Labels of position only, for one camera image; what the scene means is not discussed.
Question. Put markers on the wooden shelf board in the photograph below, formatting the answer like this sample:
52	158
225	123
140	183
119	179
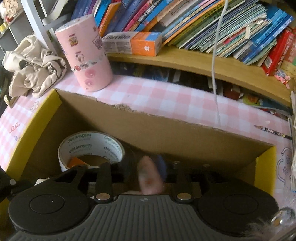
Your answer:
227	69

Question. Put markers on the row of leaning books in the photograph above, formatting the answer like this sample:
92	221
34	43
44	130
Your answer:
239	28

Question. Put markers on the orange white toothpaste box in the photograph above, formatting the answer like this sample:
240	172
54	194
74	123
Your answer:
133	43

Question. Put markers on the pink lip balm tube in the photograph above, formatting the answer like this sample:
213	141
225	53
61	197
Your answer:
149	179

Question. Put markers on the white tape roll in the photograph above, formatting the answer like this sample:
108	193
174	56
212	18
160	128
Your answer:
90	143

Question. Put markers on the beige crumpled cloth bag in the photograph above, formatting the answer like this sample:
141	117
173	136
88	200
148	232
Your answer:
34	68

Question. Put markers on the cream tissue pack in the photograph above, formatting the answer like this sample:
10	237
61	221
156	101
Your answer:
10	101

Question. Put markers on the patterned pencil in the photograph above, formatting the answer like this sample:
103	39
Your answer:
268	130

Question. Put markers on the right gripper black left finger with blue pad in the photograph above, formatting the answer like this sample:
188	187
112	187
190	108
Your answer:
103	178

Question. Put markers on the yellow cardboard box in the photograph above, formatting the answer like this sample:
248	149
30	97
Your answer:
232	178

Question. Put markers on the pink sticker cylinder can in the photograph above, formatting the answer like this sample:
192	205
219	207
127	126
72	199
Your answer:
83	48

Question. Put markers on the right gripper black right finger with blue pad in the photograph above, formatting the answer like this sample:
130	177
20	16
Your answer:
175	177

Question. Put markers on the pink checkered desk mat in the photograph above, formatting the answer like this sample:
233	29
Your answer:
163	99

